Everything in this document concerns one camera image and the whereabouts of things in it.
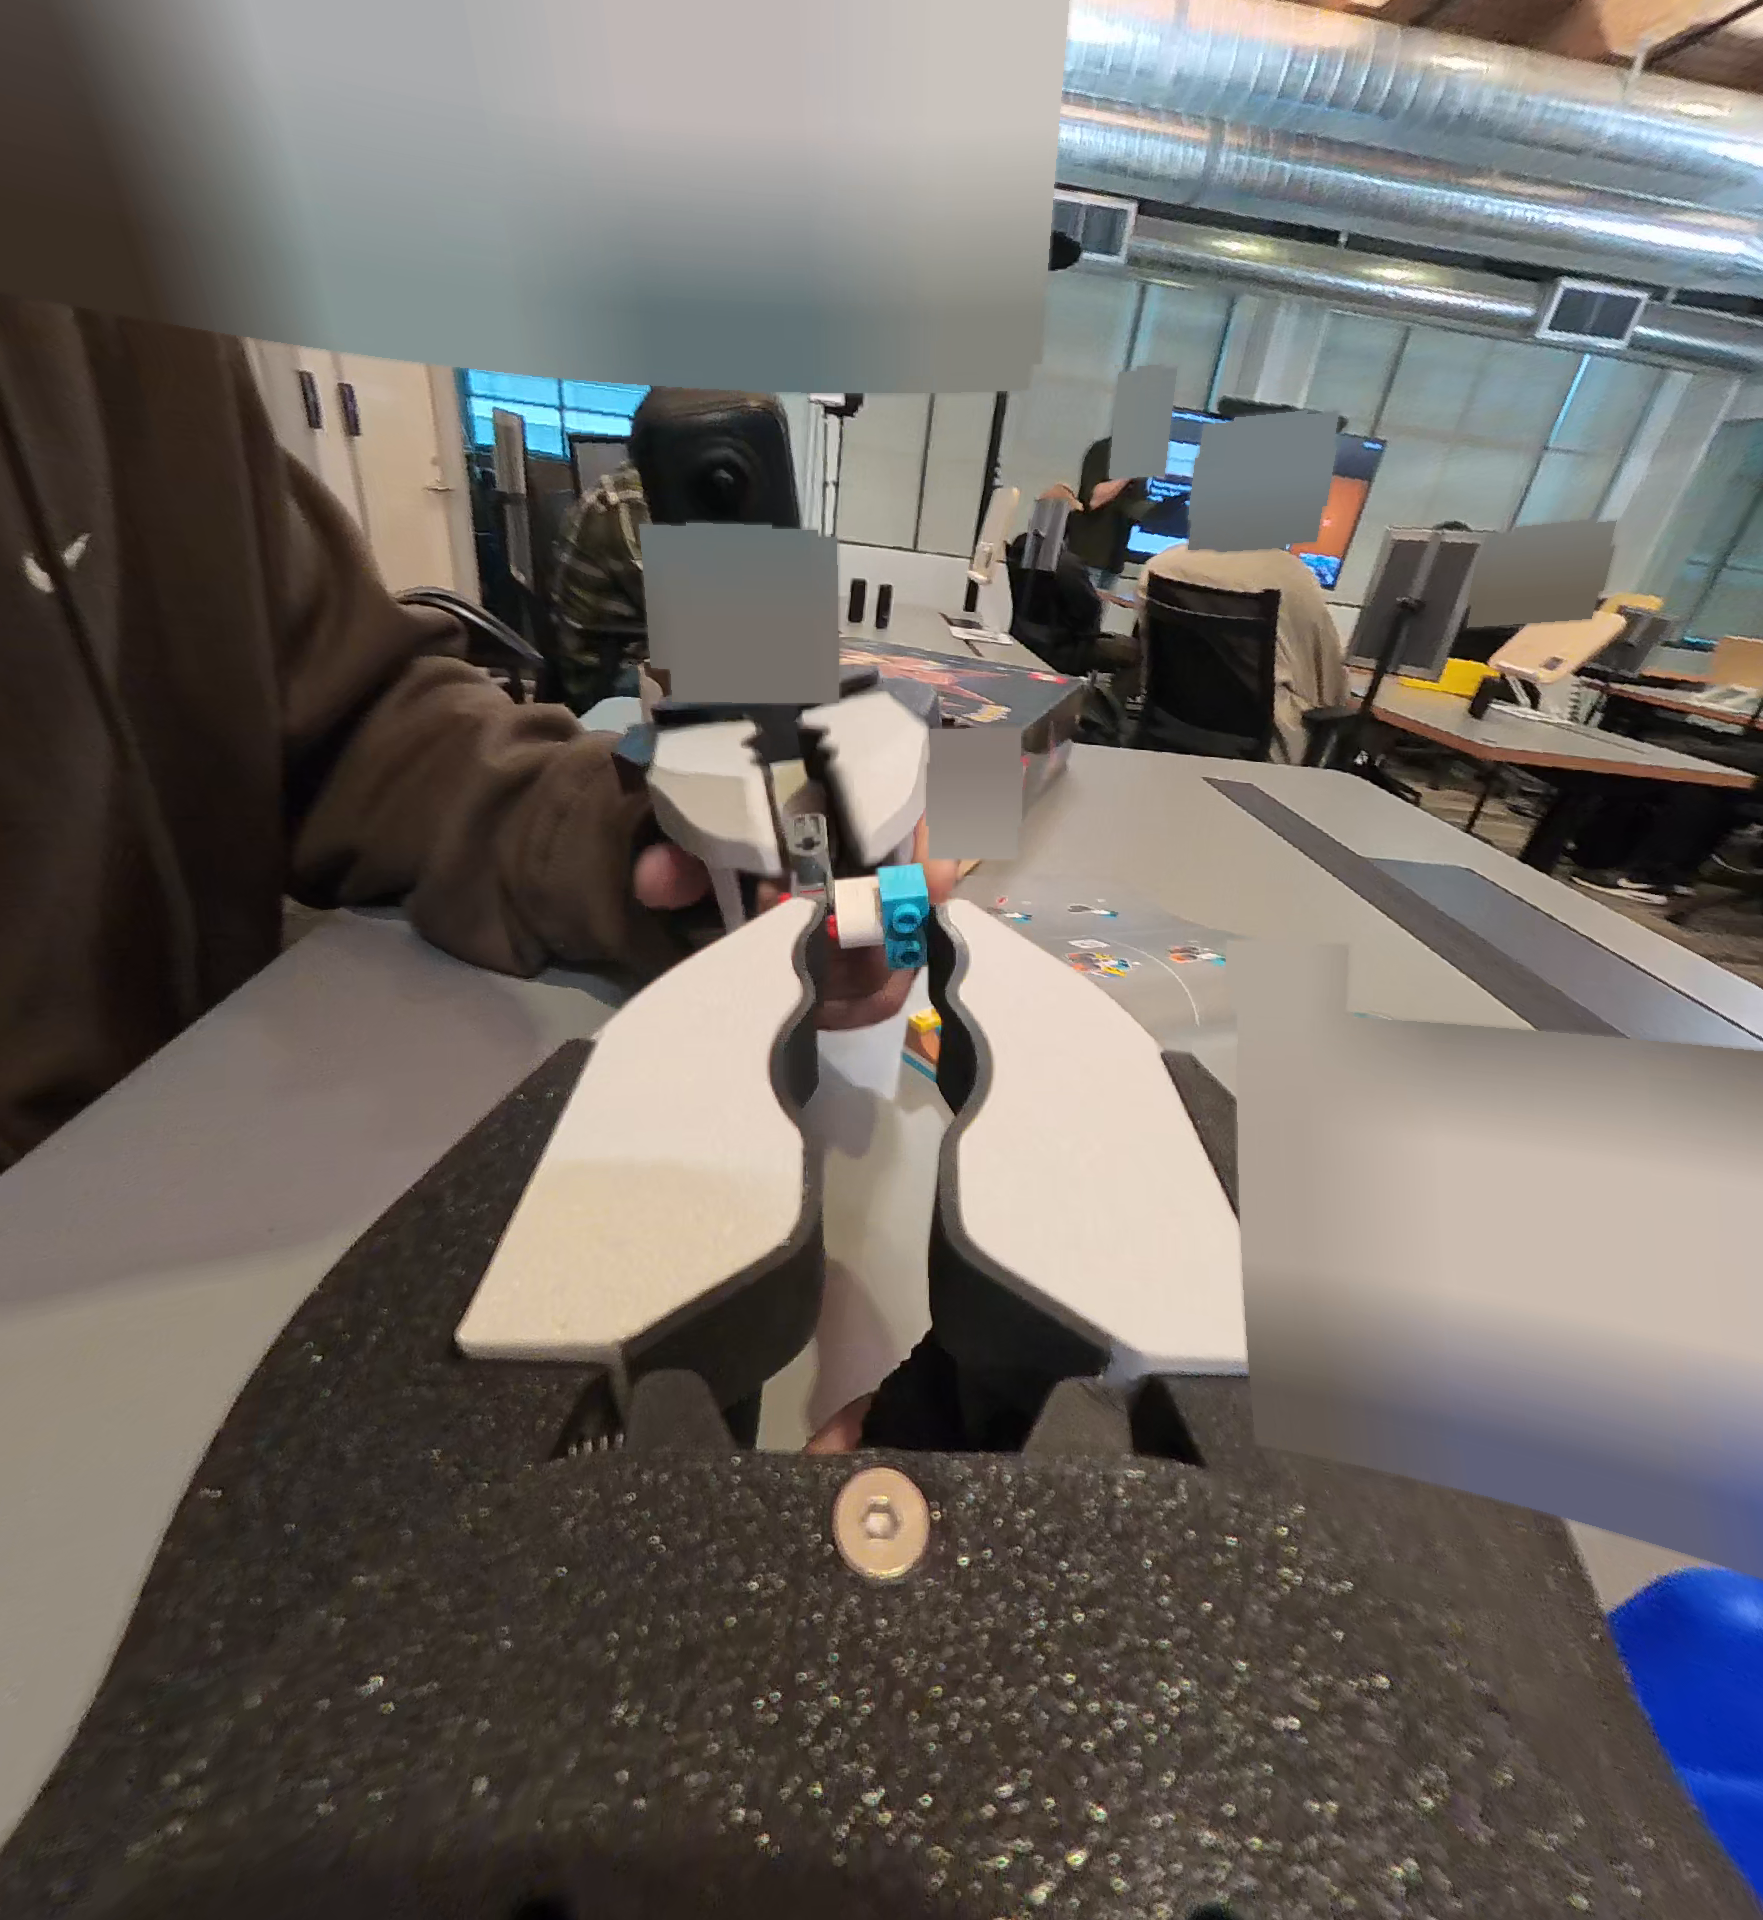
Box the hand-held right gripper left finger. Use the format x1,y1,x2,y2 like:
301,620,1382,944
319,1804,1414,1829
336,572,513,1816
455,898,840,1443

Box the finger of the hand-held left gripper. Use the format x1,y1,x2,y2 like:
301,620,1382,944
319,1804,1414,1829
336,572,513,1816
647,720,801,887
799,702,931,871

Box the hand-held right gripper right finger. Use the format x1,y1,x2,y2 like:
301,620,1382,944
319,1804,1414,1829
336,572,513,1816
930,898,1249,1390

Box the small toy brick assembly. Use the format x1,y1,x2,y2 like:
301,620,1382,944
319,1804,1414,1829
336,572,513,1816
782,810,931,968

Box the person's left forearm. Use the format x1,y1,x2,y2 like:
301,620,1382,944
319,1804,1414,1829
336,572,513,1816
288,659,703,976

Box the brown-topped desk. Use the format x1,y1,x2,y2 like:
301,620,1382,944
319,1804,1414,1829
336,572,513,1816
1353,659,1760,871

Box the person's left hand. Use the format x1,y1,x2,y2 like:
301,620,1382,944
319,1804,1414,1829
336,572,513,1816
633,843,973,1035

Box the printed cardboard toy box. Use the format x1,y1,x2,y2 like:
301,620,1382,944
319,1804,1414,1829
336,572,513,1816
835,637,1086,796

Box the white phone stand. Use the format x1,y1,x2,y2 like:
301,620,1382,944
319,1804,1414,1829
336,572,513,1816
957,486,1021,632

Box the black mesh office chair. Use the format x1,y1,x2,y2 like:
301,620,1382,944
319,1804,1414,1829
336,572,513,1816
1134,578,1284,753

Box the air vent grille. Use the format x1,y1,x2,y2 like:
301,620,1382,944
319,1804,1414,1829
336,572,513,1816
1537,277,1650,352
1048,191,1137,268

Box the grey monitor on stand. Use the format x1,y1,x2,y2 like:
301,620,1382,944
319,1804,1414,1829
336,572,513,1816
1345,524,1492,677

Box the person's brown jacket torso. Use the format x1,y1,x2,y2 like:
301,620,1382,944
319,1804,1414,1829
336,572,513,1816
0,277,418,1232

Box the wooden laptop stand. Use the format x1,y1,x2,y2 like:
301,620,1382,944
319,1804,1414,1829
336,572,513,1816
1480,608,1628,700

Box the blue plastic bin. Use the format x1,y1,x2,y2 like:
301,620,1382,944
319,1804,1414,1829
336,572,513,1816
1608,1568,1763,1920

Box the dark desk cable flap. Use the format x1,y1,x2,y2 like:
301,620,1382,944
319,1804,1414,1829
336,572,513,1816
1202,777,1625,1037

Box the wall screen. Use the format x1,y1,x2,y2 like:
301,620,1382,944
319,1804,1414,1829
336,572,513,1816
1144,402,1387,592

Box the slim silver air duct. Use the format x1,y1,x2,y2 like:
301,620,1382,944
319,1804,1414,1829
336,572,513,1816
1122,210,1763,374

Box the large silver air duct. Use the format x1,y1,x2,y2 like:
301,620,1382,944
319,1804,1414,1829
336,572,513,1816
1061,0,1763,248

